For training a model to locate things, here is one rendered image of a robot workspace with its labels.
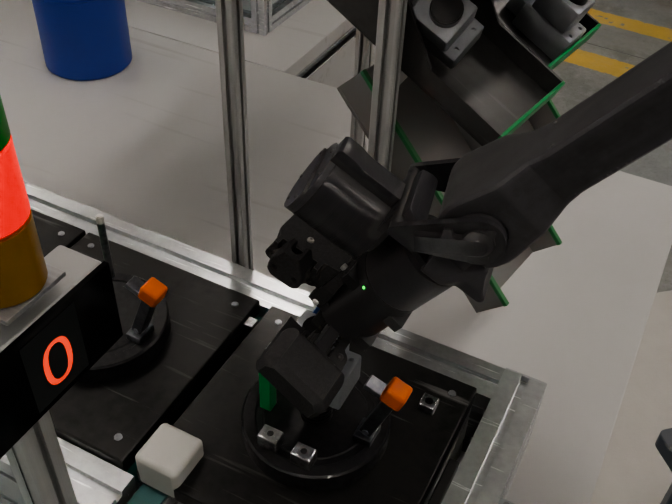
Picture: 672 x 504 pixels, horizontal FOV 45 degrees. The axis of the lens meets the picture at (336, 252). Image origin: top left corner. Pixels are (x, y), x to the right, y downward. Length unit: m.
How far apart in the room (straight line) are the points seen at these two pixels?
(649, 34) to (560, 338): 3.03
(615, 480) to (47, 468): 0.58
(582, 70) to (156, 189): 2.57
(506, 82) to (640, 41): 3.09
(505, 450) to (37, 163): 0.86
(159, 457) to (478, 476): 0.29
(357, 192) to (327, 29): 1.18
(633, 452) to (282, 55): 0.99
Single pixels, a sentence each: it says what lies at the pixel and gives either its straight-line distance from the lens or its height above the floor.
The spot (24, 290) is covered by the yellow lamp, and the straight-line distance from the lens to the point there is 0.51.
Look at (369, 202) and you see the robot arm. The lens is 0.55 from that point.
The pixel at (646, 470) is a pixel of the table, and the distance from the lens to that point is 0.97.
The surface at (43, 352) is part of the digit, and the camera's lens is 0.54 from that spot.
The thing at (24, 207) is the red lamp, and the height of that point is 1.32.
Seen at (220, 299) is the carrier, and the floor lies 0.97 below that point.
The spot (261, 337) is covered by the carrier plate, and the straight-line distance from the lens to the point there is 0.87.
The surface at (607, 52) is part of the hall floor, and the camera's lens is 3.77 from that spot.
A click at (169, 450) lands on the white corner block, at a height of 0.99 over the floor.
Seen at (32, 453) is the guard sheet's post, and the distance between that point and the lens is 0.67.
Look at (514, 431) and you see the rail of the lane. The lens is 0.83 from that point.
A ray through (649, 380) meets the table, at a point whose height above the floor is 0.86.
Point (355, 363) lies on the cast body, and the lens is 0.71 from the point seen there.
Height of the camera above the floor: 1.61
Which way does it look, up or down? 41 degrees down
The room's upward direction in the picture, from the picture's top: 3 degrees clockwise
